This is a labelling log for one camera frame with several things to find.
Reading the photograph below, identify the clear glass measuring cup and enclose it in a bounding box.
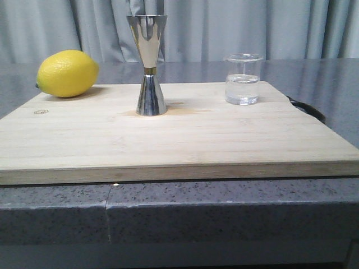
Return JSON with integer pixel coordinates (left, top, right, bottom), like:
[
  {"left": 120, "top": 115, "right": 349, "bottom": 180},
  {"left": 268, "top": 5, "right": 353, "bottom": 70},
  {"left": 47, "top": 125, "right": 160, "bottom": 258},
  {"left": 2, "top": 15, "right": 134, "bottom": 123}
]
[{"left": 224, "top": 53, "right": 263, "bottom": 105}]

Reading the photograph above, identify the grey curtain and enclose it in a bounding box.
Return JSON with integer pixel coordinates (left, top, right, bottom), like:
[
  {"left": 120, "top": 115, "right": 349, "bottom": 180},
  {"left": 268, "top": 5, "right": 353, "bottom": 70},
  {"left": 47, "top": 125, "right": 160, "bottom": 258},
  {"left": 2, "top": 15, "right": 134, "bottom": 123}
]
[{"left": 1, "top": 1, "right": 358, "bottom": 63}]

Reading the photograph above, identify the silver double jigger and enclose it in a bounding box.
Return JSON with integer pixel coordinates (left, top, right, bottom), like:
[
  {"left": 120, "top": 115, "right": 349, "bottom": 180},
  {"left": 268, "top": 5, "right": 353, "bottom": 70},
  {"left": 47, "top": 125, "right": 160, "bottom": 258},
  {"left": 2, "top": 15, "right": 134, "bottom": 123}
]
[{"left": 127, "top": 15, "right": 167, "bottom": 116}]

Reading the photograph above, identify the yellow lemon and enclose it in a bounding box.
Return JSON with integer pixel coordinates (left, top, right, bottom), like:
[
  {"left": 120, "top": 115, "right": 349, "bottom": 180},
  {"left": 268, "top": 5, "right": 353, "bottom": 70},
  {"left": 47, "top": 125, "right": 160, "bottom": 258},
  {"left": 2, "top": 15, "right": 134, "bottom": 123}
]
[{"left": 36, "top": 50, "right": 99, "bottom": 98}]

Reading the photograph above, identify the wooden cutting board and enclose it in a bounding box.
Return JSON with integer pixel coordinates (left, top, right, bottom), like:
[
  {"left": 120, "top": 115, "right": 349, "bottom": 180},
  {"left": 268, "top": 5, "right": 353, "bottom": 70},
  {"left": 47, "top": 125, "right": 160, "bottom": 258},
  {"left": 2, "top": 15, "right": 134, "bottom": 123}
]
[{"left": 1, "top": 82, "right": 358, "bottom": 185}]

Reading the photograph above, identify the black cutting board handle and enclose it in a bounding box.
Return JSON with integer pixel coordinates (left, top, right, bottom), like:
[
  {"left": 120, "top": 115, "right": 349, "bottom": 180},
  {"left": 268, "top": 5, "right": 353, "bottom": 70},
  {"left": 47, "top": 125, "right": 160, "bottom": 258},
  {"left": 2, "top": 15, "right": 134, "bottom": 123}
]
[{"left": 287, "top": 96, "right": 326, "bottom": 124}]

